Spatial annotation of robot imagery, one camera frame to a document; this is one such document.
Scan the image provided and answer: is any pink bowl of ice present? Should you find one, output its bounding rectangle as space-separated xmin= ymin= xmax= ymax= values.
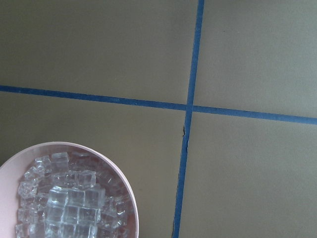
xmin=0 ymin=142 xmax=139 ymax=238

